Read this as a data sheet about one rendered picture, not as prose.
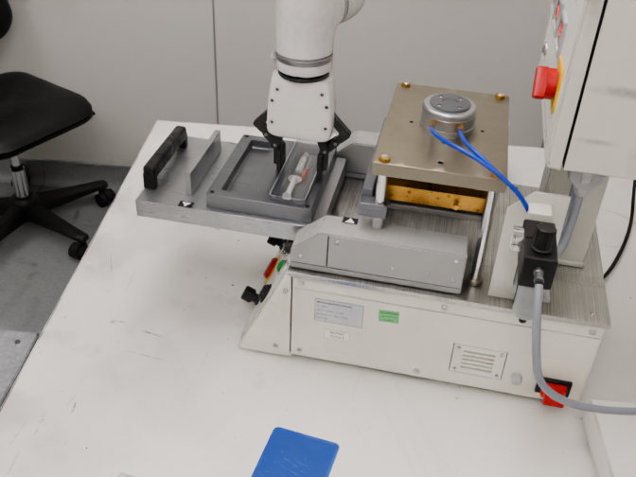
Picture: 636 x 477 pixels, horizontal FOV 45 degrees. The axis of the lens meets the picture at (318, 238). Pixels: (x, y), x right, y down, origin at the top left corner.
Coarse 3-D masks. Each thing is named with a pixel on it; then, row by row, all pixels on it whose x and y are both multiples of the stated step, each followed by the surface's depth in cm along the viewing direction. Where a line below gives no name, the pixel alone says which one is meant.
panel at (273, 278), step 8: (280, 256) 133; (288, 256) 120; (288, 264) 114; (272, 272) 131; (280, 272) 117; (272, 280) 125; (272, 288) 118; (264, 296) 120; (256, 312) 121; (248, 320) 127
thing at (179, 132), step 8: (176, 128) 129; (184, 128) 130; (168, 136) 127; (176, 136) 127; (184, 136) 130; (168, 144) 125; (176, 144) 126; (184, 144) 131; (160, 152) 122; (168, 152) 124; (152, 160) 120; (160, 160) 121; (168, 160) 124; (144, 168) 119; (152, 168) 118; (160, 168) 121; (144, 176) 119; (152, 176) 119; (144, 184) 120; (152, 184) 120
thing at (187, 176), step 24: (192, 144) 133; (216, 144) 128; (168, 168) 126; (192, 168) 118; (216, 168) 127; (336, 168) 128; (144, 192) 120; (168, 192) 120; (192, 192) 120; (336, 192) 124; (144, 216) 119; (168, 216) 118; (192, 216) 117; (216, 216) 116; (240, 216) 116; (264, 216) 116
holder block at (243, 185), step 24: (240, 144) 129; (264, 144) 130; (288, 144) 129; (240, 168) 125; (264, 168) 122; (216, 192) 116; (240, 192) 119; (264, 192) 116; (312, 192) 117; (288, 216) 115; (312, 216) 115
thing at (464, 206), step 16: (400, 192) 108; (416, 192) 107; (432, 192) 107; (448, 192) 107; (464, 192) 107; (480, 192) 107; (400, 208) 109; (416, 208) 109; (432, 208) 109; (448, 208) 108; (464, 208) 107; (480, 208) 107
